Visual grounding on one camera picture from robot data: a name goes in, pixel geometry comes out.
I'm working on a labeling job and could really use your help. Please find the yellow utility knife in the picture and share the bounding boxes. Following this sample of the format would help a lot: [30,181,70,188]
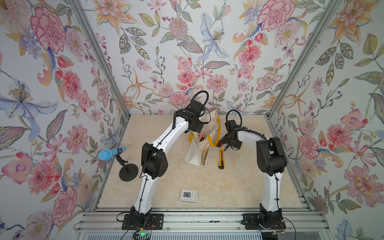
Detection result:
[218,148,225,170]

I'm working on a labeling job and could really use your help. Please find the white canvas pouch yellow handles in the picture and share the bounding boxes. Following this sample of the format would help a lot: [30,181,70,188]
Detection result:
[184,109,221,168]

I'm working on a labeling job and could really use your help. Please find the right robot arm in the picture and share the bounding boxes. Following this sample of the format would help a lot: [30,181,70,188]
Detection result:
[216,127,288,228]

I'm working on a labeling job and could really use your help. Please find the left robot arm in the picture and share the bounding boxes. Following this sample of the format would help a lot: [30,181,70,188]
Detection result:
[130,107,206,226]

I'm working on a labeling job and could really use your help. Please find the small square marker card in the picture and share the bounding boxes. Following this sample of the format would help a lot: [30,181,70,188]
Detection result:
[180,188,198,203]

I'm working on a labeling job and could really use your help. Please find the black microphone stand base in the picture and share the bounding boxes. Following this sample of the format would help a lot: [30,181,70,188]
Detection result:
[116,155,139,182]

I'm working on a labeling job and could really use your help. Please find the blue foam microphone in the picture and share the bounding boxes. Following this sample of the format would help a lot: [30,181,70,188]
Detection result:
[98,147,127,161]

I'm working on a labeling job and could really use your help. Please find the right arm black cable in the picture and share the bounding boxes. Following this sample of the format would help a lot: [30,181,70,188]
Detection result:
[225,109,243,130]

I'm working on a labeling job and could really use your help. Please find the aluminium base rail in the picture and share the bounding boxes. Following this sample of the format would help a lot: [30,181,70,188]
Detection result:
[75,208,334,240]

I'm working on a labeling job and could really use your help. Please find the aluminium corner post right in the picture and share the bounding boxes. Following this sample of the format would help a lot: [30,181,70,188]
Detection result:
[266,0,343,119]

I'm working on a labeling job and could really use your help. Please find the aluminium corner post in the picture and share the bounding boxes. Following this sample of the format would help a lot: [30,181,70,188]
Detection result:
[69,0,131,119]
[266,0,343,119]

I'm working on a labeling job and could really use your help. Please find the aluminium corner post left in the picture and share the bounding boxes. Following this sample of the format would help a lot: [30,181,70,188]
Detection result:
[69,0,131,119]

